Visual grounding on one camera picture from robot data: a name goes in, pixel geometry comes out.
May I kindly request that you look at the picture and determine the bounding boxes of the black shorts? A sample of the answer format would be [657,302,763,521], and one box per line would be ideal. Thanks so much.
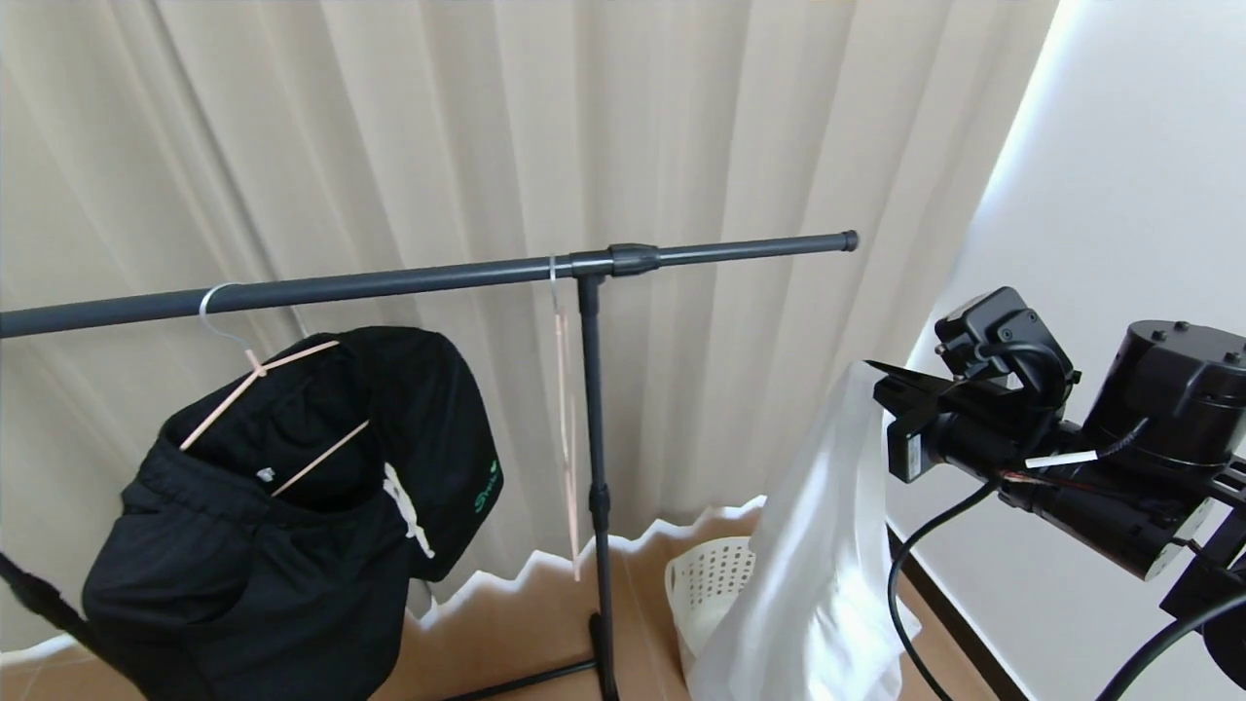
[83,326,504,701]

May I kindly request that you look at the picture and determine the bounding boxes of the beige curtain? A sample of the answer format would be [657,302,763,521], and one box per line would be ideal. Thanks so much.
[0,0,1057,653]

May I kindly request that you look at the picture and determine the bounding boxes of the white garment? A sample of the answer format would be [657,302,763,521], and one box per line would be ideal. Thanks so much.
[686,360,921,701]

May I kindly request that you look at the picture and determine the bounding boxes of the pink clothes hanger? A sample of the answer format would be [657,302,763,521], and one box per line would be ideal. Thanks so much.
[180,282,371,498]
[548,258,583,583]

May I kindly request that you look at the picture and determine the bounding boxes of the white laundry basket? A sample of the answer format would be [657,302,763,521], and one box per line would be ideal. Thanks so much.
[665,535,760,683]

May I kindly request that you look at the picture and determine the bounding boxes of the black clothes rack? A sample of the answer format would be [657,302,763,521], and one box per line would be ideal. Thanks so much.
[0,231,860,701]

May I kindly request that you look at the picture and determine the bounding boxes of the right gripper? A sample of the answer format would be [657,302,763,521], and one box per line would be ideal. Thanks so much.
[873,365,1216,582]

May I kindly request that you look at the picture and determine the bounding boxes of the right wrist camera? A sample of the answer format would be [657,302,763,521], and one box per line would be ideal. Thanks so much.
[934,287,1081,422]

